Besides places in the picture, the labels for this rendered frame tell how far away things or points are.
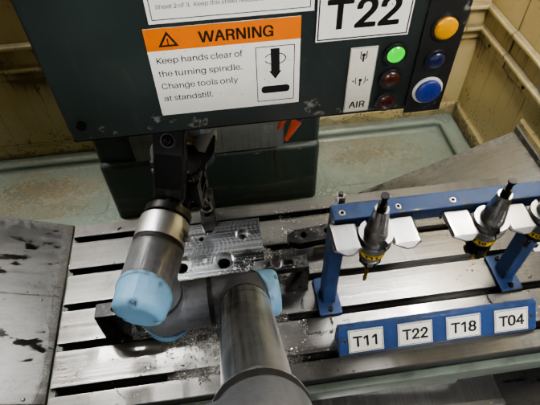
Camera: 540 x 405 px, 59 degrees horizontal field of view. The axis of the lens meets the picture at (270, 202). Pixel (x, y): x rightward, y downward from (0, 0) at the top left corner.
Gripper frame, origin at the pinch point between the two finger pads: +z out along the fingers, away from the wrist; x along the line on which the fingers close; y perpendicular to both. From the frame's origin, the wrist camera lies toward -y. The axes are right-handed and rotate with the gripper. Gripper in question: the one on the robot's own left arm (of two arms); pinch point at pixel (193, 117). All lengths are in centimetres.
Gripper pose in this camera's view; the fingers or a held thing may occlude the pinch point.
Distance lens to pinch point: 84.3
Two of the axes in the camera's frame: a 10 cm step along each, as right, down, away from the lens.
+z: 1.2, -8.0, 5.9
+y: 0.2, 6.0, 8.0
